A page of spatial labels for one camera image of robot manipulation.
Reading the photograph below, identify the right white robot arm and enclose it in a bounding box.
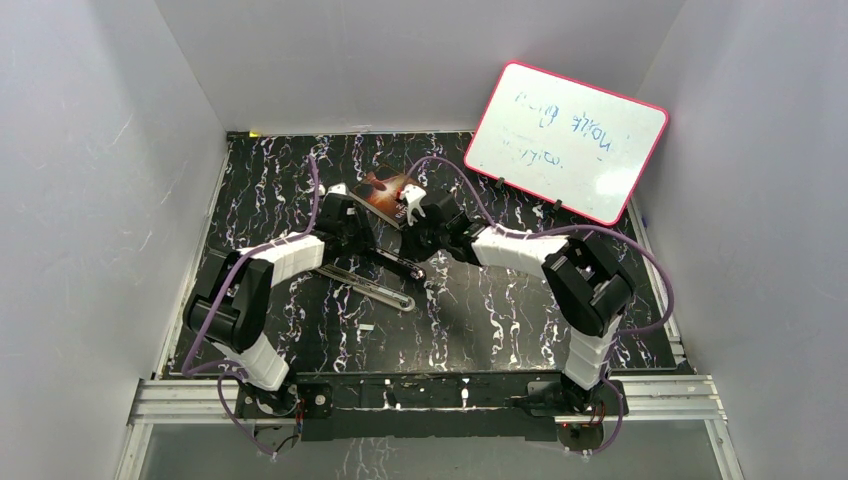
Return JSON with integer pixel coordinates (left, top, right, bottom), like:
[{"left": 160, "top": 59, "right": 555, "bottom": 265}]
[{"left": 397, "top": 186, "right": 635, "bottom": 414}]

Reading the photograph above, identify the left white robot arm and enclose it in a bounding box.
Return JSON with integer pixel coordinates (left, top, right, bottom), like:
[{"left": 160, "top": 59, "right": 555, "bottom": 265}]
[{"left": 183, "top": 193, "right": 376, "bottom": 416}]

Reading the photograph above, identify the beige stapler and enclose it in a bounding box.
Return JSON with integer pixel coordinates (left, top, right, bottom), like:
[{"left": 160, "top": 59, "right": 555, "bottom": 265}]
[{"left": 316, "top": 265, "right": 415, "bottom": 312}]

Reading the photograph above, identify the purple cable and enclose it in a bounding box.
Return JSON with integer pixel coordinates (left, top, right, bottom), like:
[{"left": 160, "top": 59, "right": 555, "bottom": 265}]
[
  {"left": 181, "top": 154, "right": 326, "bottom": 458},
  {"left": 404, "top": 156, "right": 676, "bottom": 458}
]

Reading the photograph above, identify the dark paperback book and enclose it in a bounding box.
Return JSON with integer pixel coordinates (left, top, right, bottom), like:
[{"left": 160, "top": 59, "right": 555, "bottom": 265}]
[{"left": 349, "top": 165, "right": 414, "bottom": 230}]

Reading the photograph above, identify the pink framed whiteboard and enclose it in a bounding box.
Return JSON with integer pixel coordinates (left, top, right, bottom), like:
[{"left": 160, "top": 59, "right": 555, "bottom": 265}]
[{"left": 464, "top": 62, "right": 669, "bottom": 226}]

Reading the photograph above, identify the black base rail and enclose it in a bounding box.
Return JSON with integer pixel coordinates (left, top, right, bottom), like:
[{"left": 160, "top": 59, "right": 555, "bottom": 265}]
[{"left": 235, "top": 370, "right": 630, "bottom": 448}]

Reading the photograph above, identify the black stapler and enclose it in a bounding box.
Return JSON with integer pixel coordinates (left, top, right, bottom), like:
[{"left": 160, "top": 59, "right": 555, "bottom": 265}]
[{"left": 366, "top": 247, "right": 426, "bottom": 282}]

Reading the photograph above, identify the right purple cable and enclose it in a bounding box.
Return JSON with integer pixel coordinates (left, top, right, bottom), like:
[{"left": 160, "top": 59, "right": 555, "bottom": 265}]
[{"left": 404, "top": 156, "right": 676, "bottom": 458}]

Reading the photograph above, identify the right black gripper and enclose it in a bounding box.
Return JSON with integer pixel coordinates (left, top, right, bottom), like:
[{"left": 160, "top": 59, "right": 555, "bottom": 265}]
[{"left": 398, "top": 210, "right": 449, "bottom": 263}]

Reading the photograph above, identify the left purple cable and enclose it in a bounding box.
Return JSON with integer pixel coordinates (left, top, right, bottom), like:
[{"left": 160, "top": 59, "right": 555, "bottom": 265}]
[{"left": 181, "top": 154, "right": 326, "bottom": 458}]

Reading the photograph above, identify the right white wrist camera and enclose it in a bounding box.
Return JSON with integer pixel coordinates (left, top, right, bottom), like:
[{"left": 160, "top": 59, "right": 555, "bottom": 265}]
[{"left": 399, "top": 184, "right": 426, "bottom": 226}]

